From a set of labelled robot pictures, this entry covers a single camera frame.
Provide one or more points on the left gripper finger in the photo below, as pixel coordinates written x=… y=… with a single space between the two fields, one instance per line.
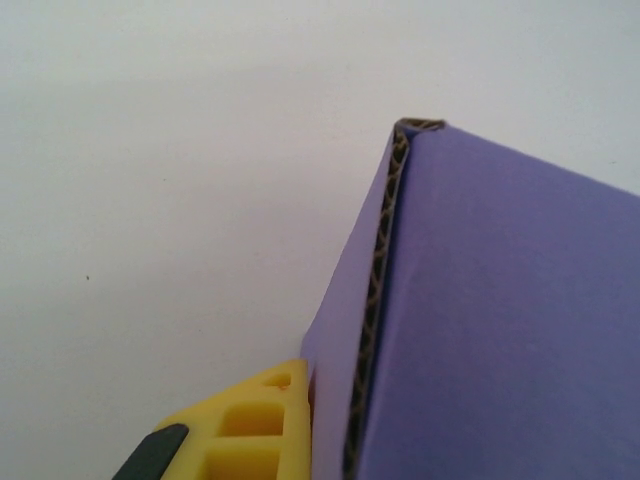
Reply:
x=250 y=430

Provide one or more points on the purple cardboard box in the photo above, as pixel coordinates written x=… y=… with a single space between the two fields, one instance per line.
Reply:
x=500 y=300

